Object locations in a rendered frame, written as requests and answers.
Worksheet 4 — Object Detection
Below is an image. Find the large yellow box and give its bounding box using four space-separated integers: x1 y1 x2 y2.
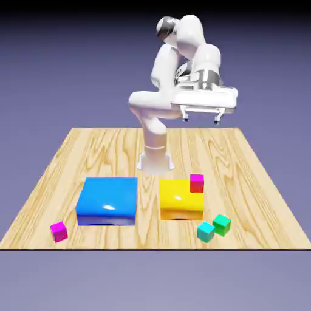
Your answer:
159 179 205 221

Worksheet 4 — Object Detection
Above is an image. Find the large blue box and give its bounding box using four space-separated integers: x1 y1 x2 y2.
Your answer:
75 176 138 227

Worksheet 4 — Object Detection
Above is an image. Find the small magenta cube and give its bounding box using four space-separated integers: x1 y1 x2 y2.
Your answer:
49 220 69 244

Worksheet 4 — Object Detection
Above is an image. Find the small cyan cube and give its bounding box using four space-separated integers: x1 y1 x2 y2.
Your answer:
196 221 216 244

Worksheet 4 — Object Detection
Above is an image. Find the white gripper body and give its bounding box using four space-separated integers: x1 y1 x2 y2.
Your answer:
171 86 239 115

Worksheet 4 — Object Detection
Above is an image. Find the small pink and red cube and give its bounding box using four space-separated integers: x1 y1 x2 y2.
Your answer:
189 173 205 194

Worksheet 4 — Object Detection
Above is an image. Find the small green cube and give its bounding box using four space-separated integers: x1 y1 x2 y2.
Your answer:
211 214 232 238

